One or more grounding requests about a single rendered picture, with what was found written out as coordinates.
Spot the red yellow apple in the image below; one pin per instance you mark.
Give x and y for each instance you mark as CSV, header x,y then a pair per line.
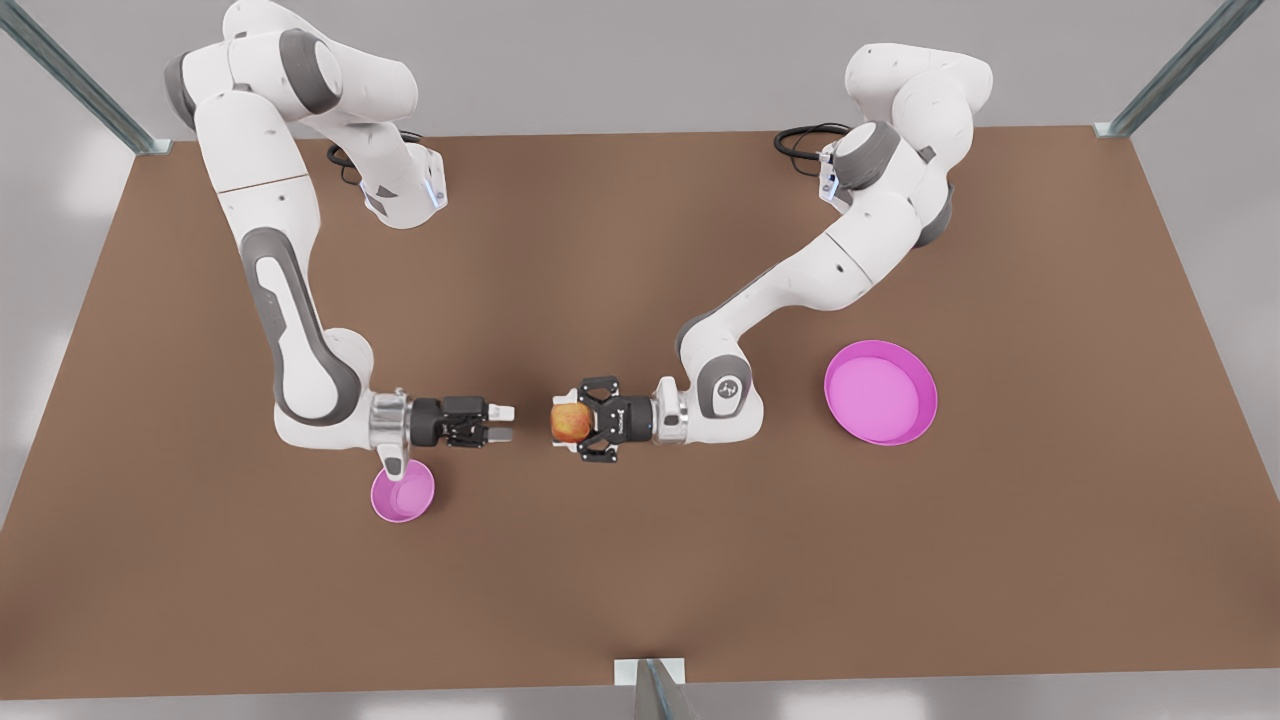
x,y
570,422

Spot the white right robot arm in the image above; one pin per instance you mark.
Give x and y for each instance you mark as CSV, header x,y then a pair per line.
x,y
258,170

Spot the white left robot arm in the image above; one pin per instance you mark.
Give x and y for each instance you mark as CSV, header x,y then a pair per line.
x,y
880,230

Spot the pink small bowl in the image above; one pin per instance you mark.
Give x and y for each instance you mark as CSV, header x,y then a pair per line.
x,y
405,494

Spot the pink round plate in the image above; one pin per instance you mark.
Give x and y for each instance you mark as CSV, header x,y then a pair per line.
x,y
880,392

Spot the silver frame post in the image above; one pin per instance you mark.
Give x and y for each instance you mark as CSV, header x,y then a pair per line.
x,y
1180,68
655,690
70,75

